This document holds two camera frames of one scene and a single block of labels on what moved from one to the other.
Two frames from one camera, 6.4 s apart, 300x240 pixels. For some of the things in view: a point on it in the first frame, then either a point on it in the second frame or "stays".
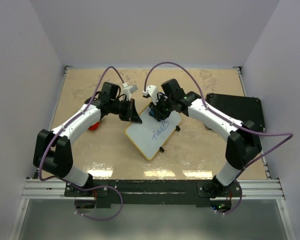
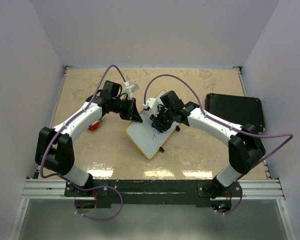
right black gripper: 158,113 → 160,125
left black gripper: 131,114 stays
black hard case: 242,108 stays
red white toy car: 94,126 stays
